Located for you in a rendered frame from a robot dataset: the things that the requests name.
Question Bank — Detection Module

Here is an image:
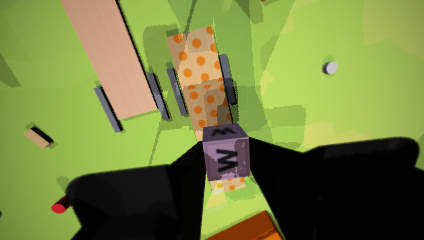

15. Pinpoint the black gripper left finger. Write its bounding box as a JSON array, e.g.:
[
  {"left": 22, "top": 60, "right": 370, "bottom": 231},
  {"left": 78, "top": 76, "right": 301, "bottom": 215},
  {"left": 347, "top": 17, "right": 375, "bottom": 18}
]
[{"left": 66, "top": 141, "right": 206, "bottom": 240}]

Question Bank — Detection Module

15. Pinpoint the purple cube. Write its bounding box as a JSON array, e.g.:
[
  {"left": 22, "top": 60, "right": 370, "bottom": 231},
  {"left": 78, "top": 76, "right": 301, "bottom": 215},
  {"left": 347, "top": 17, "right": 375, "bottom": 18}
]
[{"left": 202, "top": 123, "right": 250, "bottom": 181}]

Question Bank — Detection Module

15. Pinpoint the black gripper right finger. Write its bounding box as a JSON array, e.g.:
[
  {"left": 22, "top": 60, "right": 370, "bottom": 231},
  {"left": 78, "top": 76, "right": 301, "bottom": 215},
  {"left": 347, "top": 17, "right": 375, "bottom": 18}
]
[{"left": 249, "top": 137, "right": 419, "bottom": 240}]

